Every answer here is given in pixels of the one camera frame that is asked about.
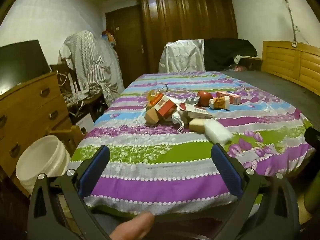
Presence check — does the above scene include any black flat screen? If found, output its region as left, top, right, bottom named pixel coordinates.
left=0, top=39, right=52, bottom=95

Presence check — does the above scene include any white drawstring bag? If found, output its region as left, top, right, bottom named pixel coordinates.
left=171, top=111, right=187, bottom=133

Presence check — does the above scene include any white plastic bucket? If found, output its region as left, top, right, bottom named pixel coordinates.
left=15, top=135, right=72, bottom=195

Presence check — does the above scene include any dark wooden door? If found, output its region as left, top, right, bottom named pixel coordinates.
left=105, top=5, right=147, bottom=88

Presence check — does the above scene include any tangle of white cables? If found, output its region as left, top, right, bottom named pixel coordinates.
left=57, top=72, right=103, bottom=118

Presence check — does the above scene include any grey mattress cover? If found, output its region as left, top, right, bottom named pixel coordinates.
left=222, top=70, right=320, bottom=130

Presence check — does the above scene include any person's left hand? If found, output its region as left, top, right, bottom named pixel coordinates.
left=107, top=211, right=155, bottom=240

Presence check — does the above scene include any orange and white box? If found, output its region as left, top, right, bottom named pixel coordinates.
left=209, top=96, right=230, bottom=110

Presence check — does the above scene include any wall cable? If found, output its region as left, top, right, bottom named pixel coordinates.
left=265, top=0, right=298, bottom=48

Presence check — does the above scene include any flat red and white carton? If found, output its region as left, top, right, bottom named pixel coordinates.
left=180, top=102, right=213, bottom=119

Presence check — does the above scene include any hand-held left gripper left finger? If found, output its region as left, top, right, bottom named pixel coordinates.
left=27, top=145, right=111, bottom=240

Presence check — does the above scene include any black cloth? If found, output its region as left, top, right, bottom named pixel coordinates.
left=204, top=38, right=258, bottom=72

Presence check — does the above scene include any silver crinkled cover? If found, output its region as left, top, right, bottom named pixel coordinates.
left=159, top=39, right=205, bottom=73

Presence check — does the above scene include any dark wooden wardrobe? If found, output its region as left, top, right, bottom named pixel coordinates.
left=139, top=0, right=238, bottom=74

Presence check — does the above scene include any striped floral bedsheet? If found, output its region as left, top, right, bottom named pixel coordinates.
left=71, top=71, right=316, bottom=215

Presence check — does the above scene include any white tissue pack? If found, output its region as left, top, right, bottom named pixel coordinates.
left=204, top=119, right=232, bottom=145

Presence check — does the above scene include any wooden headboard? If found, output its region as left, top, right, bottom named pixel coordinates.
left=261, top=40, right=320, bottom=97

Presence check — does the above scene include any long red box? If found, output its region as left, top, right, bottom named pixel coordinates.
left=216, top=91, right=242, bottom=105

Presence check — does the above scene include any wooden dresser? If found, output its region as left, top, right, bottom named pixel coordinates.
left=0, top=71, right=73, bottom=198

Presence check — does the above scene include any red apple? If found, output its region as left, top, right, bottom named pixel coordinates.
left=197, top=91, right=213, bottom=108

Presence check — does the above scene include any grey striped cloth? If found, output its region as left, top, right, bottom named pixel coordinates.
left=58, top=30, right=125, bottom=105

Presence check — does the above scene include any yellow wrapper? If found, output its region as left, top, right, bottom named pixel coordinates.
left=147, top=91, right=160, bottom=103

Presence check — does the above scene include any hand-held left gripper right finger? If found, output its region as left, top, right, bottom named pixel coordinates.
left=211, top=143, right=300, bottom=240

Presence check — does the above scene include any beige block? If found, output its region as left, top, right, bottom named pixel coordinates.
left=188, top=118, right=208, bottom=133

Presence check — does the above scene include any brown cardboard box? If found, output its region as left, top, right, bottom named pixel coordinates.
left=144, top=106, right=160, bottom=125

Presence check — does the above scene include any white cardboard box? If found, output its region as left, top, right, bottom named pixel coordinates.
left=75, top=114, right=95, bottom=133

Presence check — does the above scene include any wooden stool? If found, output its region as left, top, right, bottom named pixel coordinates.
left=46, top=125, right=84, bottom=155

